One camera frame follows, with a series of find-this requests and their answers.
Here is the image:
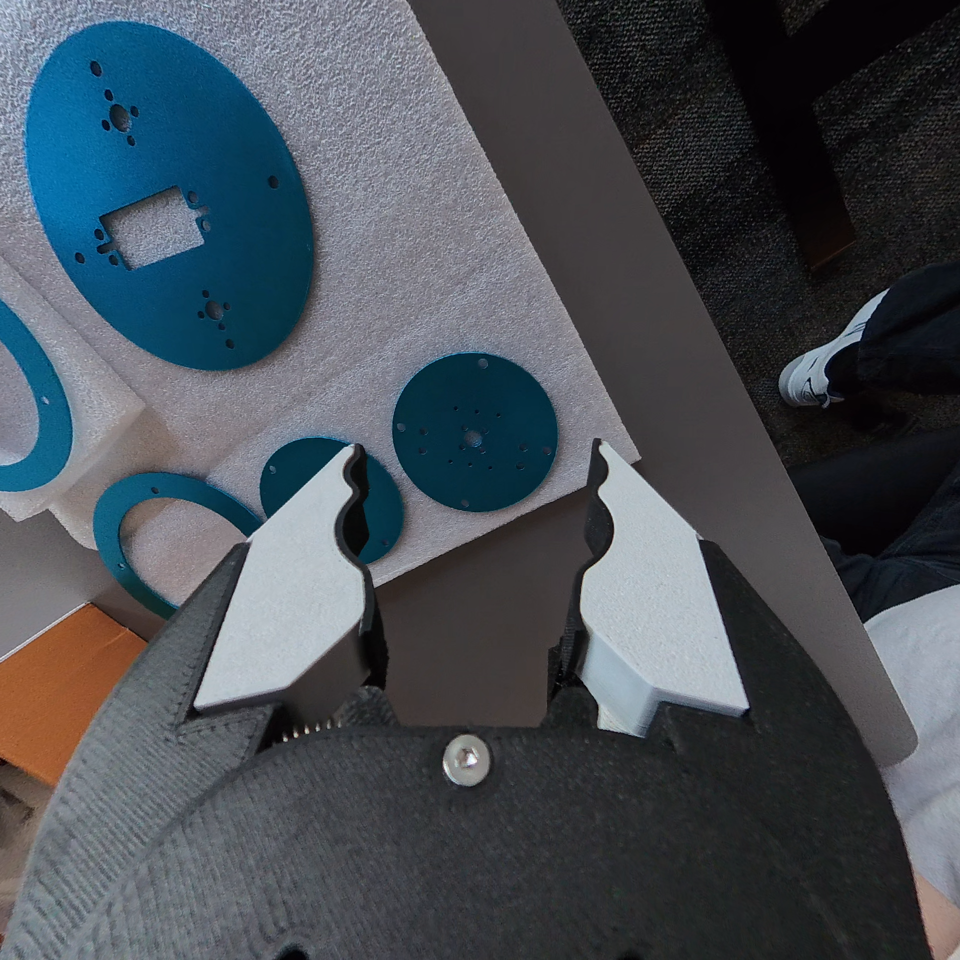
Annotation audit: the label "white foam sheet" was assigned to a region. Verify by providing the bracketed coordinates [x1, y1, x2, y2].
[0, 0, 642, 594]

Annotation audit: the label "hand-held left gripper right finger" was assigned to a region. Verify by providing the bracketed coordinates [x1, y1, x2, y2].
[551, 438, 752, 736]

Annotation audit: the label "person's dark trousers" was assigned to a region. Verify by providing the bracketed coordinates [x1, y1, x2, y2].
[787, 261, 960, 624]

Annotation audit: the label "small blue plain disc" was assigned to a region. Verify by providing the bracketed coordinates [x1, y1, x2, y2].
[259, 437, 406, 565]

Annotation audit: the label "orange cardboard kit box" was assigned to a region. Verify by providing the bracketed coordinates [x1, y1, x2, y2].
[0, 603, 151, 849]

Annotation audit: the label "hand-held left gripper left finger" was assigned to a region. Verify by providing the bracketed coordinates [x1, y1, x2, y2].
[193, 442, 391, 714]

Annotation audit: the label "blue metal ring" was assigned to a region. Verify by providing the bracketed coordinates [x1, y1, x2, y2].
[0, 300, 74, 494]
[93, 471, 265, 620]

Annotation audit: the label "blue disc with many holes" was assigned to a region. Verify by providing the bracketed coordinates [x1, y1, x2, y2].
[391, 350, 561, 514]

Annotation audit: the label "blue disc with few holes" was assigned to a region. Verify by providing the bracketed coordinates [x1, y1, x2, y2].
[24, 21, 315, 371]

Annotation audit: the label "white sneaker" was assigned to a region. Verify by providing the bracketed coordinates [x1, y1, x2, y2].
[778, 288, 894, 410]

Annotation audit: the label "white foam block round cutout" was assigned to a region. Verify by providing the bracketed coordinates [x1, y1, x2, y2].
[0, 253, 145, 520]

